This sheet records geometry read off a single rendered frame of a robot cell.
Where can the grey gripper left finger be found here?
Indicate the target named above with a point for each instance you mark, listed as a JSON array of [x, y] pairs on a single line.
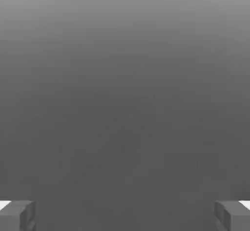
[[15, 215]]

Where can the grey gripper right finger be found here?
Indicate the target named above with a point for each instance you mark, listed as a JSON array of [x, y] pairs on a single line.
[[234, 215]]

